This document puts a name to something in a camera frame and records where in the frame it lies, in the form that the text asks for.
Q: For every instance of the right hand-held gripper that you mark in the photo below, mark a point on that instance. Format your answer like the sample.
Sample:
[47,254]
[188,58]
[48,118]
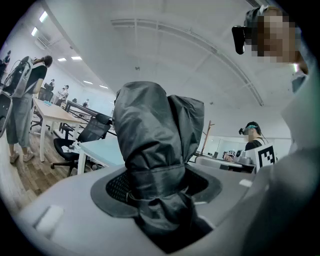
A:
[266,156]

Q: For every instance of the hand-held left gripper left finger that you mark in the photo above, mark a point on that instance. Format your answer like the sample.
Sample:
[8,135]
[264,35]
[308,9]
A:
[75,225]

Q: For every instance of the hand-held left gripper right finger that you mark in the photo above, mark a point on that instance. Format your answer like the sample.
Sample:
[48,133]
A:
[225,190]

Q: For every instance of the black umbrella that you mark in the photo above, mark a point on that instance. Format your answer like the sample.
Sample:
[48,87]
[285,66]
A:
[150,125]

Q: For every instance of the person's light grey shirt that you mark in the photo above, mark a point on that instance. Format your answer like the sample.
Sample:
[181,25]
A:
[287,200]

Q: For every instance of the wooden coat rack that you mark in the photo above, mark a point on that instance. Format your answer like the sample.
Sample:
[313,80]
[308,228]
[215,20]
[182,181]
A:
[207,135]

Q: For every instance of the white crumpled garment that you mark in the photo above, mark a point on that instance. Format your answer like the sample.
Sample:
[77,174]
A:
[70,147]

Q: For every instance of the black mesh office chair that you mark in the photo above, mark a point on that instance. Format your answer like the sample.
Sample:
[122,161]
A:
[92,130]

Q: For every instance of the light wooden table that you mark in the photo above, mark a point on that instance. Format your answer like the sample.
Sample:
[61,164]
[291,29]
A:
[55,113]

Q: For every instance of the black metal railing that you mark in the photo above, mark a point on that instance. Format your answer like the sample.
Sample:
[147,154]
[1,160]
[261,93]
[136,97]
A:
[82,108]

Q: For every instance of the person's head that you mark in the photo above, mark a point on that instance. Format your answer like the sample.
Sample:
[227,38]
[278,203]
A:
[275,37]

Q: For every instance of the blue cloth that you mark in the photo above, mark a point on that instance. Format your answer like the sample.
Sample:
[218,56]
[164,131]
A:
[47,102]

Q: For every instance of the ceiling air conditioner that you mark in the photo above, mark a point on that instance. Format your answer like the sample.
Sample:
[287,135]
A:
[42,43]

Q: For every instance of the row of ceiling light panels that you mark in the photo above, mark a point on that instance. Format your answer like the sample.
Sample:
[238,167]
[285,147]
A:
[43,17]

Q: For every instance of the black head-mounted camera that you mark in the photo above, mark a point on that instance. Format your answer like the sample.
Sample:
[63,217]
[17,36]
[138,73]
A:
[238,40]

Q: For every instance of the white ceiling rail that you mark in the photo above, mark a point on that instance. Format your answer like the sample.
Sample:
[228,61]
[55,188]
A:
[160,25]

